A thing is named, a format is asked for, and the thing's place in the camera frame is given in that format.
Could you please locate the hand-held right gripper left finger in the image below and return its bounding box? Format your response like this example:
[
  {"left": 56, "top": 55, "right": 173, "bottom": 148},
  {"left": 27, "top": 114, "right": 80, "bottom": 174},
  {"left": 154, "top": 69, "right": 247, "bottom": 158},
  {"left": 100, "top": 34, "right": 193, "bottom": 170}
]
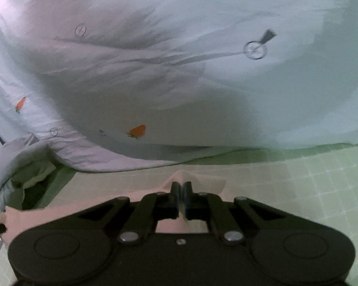
[{"left": 74, "top": 182, "right": 181, "bottom": 245}]

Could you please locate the pink cloth garment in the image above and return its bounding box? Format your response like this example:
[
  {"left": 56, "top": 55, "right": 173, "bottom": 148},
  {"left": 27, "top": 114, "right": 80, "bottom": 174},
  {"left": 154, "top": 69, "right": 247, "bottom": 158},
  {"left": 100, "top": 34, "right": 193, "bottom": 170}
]
[{"left": 0, "top": 170, "right": 227, "bottom": 245}]

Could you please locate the white carrot print duvet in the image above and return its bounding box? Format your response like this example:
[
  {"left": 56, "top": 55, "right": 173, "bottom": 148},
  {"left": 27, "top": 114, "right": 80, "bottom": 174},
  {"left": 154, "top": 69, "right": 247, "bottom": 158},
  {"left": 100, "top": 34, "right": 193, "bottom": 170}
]
[{"left": 0, "top": 0, "right": 358, "bottom": 212}]

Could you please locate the crumpled pale cloth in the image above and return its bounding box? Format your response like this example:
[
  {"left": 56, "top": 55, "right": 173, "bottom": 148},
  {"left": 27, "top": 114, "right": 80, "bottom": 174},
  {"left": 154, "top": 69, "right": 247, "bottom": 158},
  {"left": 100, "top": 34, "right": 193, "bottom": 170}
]
[{"left": 10, "top": 159, "right": 58, "bottom": 191}]

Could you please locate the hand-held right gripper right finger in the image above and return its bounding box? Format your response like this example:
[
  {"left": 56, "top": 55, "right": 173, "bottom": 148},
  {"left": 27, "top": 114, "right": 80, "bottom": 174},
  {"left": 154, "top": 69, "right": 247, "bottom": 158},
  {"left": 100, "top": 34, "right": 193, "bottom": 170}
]
[{"left": 183, "top": 181, "right": 287, "bottom": 245}]

